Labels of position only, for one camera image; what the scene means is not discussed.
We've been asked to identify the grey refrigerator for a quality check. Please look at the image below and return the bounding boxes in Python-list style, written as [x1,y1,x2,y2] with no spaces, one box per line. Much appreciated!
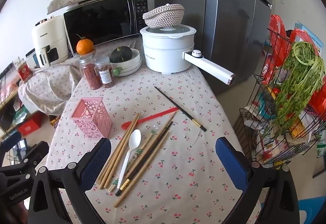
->
[153,0,273,96]

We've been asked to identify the white ceramic bowl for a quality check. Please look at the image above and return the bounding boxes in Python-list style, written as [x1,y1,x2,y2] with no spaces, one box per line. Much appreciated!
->
[113,61,142,77]
[112,57,142,73]
[111,48,140,67]

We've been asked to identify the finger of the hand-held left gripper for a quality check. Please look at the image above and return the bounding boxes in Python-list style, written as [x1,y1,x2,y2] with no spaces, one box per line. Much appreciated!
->
[0,131,23,162]
[4,141,50,184]

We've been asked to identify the red plastic spoon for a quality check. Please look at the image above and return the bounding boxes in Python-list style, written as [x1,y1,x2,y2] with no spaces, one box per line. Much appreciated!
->
[121,108,180,130]

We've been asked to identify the white air fryer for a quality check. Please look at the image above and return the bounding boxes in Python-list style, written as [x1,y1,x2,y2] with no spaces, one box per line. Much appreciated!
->
[31,15,74,67]

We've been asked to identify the small floral draped cloth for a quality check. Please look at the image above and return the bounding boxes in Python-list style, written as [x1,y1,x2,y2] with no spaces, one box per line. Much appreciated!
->
[18,61,84,116]

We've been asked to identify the cherry print tablecloth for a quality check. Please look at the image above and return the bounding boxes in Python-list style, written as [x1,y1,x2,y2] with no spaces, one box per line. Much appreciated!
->
[43,38,263,224]

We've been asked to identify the white electric cooking pot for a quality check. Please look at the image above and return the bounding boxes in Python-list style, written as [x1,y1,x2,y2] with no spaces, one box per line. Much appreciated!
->
[140,24,236,85]

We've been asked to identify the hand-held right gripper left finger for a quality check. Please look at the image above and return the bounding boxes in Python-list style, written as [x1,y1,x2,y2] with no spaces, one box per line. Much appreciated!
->
[28,138,112,224]

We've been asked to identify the black chopstick with gold band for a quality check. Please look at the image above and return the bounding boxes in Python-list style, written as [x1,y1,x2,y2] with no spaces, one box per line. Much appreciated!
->
[154,86,207,131]
[115,131,171,197]

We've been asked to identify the pink perforated utensil holder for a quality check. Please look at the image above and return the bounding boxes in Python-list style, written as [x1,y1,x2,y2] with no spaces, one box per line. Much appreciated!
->
[69,97,112,139]

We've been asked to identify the blue wall poster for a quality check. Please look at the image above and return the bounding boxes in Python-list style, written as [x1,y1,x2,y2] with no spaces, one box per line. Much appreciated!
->
[295,23,324,62]

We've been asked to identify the black wire rack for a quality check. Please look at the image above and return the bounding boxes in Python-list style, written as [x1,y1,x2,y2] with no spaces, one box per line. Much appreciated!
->
[233,14,326,179]

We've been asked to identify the green kabocha squash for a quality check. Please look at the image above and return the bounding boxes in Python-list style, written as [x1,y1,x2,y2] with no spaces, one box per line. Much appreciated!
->
[110,46,133,63]

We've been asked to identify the woven rope basket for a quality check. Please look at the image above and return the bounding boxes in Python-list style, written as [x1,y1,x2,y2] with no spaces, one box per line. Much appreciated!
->
[143,3,185,29]

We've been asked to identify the clear jar with white label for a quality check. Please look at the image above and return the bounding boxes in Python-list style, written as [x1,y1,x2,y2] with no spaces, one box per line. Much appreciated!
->
[95,56,115,88]

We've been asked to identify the white plastic spoon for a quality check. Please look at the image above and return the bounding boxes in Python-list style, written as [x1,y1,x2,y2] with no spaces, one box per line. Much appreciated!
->
[117,129,142,189]

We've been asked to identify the red cardboard box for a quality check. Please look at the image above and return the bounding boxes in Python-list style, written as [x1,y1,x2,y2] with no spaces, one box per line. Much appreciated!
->
[18,118,42,136]

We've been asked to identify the wrapped disposable chopsticks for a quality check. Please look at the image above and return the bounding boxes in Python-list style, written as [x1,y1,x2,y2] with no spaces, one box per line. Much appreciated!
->
[108,135,156,192]

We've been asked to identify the clear jar of red berries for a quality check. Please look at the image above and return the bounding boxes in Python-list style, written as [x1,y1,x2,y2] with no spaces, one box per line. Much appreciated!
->
[79,55,102,90]

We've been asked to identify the red tin box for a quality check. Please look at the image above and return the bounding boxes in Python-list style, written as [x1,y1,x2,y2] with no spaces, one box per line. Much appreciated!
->
[17,60,32,83]

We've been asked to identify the blue plastic stool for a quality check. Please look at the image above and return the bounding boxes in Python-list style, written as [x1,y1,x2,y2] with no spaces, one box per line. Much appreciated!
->
[298,196,326,224]

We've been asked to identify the orange fruit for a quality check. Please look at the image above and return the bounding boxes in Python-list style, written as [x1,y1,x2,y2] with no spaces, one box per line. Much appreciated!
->
[76,34,94,55]

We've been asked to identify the bunch of green herbs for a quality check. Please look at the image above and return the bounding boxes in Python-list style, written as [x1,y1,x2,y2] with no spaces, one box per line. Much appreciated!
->
[270,41,325,138]

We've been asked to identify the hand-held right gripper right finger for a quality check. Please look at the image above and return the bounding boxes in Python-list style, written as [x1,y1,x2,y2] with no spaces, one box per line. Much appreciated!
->
[215,137,301,224]

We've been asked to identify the red plastic bag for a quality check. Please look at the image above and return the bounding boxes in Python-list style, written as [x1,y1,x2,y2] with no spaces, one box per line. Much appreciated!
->
[289,29,323,57]
[262,14,292,86]

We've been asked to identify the black microwave oven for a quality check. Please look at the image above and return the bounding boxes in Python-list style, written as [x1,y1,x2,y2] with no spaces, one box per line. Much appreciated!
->
[63,0,155,55]

